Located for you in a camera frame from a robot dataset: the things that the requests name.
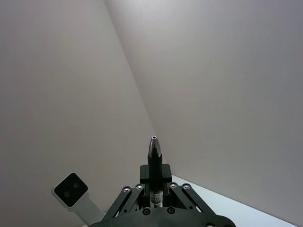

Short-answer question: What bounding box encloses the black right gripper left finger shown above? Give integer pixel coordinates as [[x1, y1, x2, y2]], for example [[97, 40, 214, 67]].
[[103, 165, 150, 220]]

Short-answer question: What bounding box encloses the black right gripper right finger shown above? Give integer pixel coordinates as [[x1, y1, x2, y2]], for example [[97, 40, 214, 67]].
[[161, 163, 218, 216]]

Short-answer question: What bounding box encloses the black corded tool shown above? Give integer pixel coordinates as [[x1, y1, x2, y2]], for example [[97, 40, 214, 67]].
[[147, 135, 164, 209]]

